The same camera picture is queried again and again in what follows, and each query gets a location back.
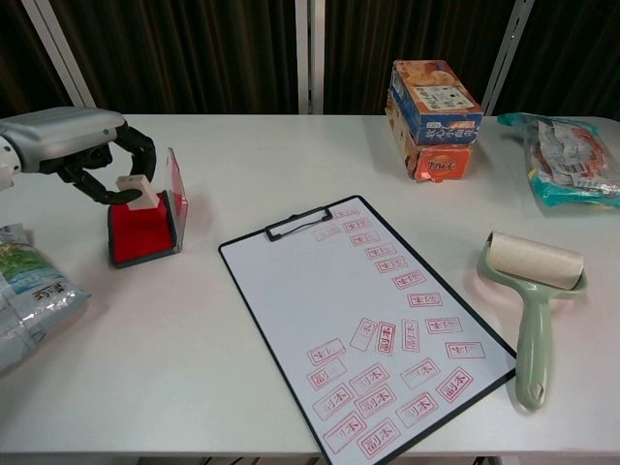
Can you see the dark pleated curtain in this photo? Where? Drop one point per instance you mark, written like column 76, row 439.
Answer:
column 194, row 48

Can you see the white upright frame post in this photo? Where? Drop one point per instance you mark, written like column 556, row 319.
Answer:
column 309, row 58

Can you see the white slanted frame bar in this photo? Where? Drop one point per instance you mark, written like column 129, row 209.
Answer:
column 60, row 58
column 508, row 53

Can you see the white and red stamp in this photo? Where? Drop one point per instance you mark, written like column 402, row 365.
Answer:
column 140, row 186

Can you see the white paper with red stamps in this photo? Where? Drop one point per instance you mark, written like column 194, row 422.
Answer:
column 300, row 290

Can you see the green lint roller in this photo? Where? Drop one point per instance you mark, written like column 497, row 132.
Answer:
column 533, row 339

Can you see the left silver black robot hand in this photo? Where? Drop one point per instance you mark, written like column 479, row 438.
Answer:
column 63, row 133

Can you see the teal plastic snack bag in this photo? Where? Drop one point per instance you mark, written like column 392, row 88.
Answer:
column 567, row 160

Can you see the blue snack box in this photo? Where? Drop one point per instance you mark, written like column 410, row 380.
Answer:
column 436, row 106

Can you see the orange snack box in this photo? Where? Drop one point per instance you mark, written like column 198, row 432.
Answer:
column 443, row 165

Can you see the black clipboard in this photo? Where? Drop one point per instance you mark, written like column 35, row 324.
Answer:
column 269, row 234

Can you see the silver green snack bag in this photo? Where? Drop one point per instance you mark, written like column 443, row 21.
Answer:
column 24, row 290

